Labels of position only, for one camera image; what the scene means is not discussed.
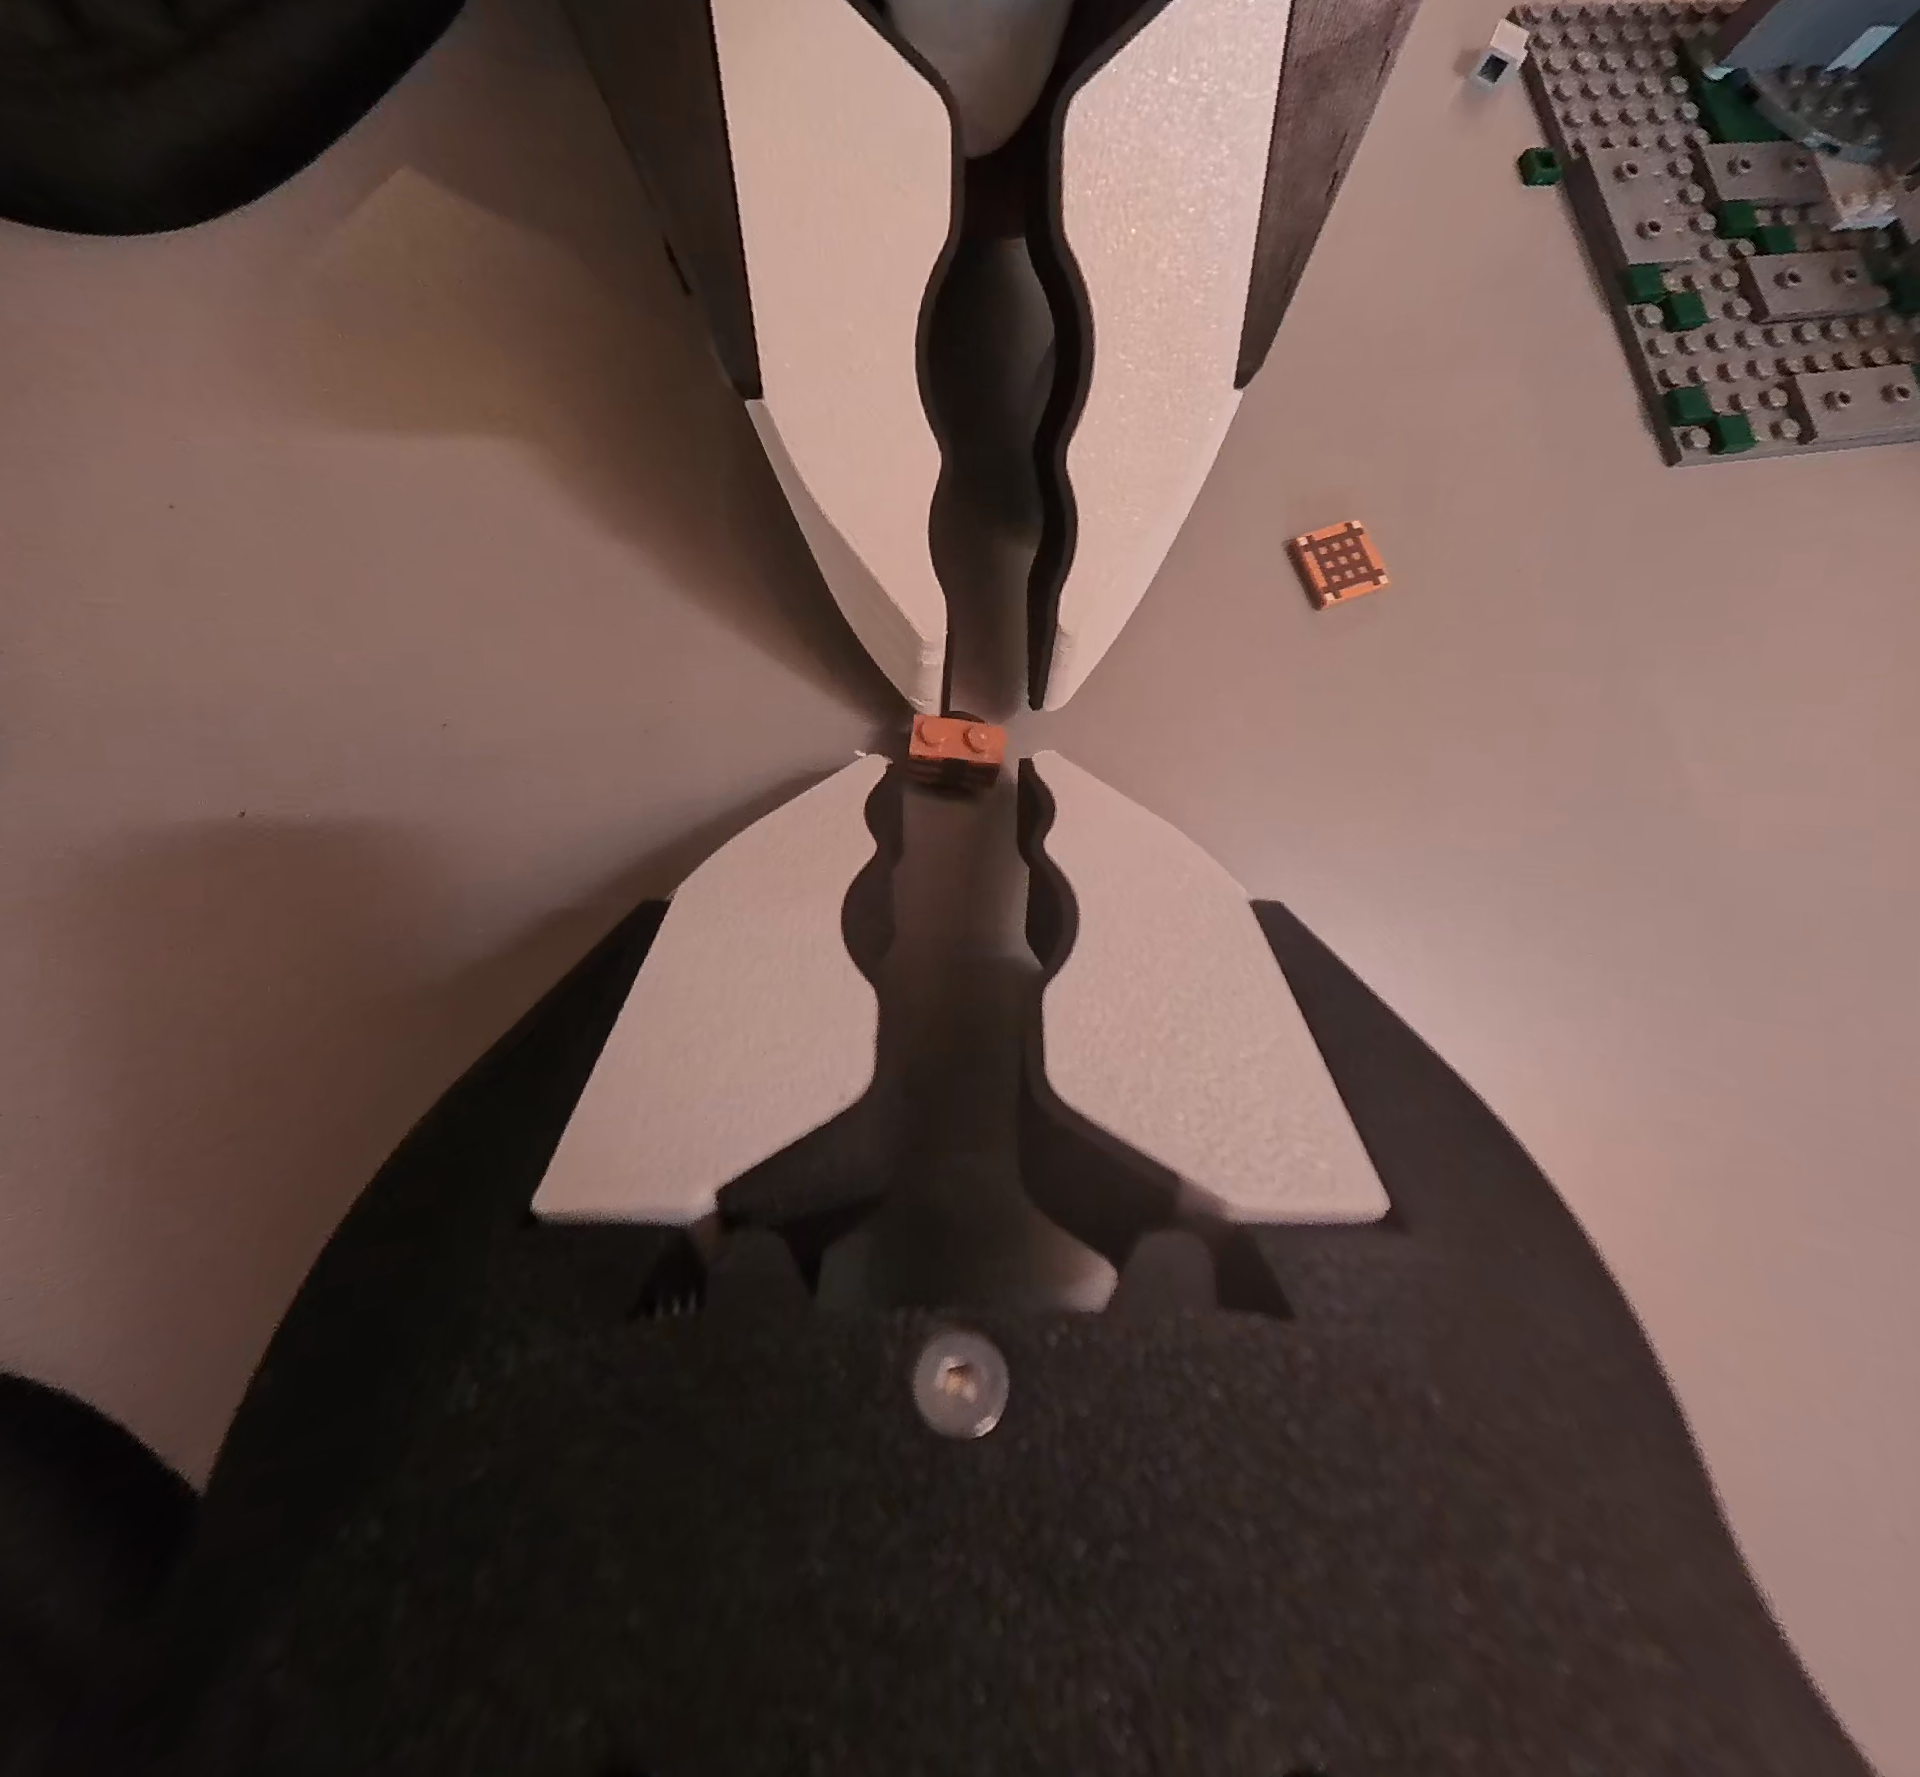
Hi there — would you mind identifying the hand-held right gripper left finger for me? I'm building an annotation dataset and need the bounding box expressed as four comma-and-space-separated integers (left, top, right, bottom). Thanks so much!
531, 754, 909, 1306

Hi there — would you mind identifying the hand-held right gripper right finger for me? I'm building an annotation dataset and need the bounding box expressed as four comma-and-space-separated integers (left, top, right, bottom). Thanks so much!
1019, 754, 1391, 1311

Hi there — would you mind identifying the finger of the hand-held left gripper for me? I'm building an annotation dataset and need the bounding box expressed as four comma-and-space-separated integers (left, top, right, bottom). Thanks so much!
704, 0, 957, 709
1026, 0, 1298, 714

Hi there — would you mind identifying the tan grid printed toy tile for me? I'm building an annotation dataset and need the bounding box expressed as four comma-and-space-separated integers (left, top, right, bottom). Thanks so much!
1286, 517, 1391, 613

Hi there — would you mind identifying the grey desk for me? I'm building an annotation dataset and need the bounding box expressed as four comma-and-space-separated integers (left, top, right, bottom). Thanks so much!
0, 0, 1920, 1777

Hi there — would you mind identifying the black mesh wrist rest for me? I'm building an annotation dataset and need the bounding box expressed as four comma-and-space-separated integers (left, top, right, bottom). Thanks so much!
0, 0, 486, 236

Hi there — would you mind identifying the grey toy baseplate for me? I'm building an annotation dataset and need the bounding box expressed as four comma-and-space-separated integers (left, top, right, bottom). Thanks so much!
1506, 0, 1920, 469

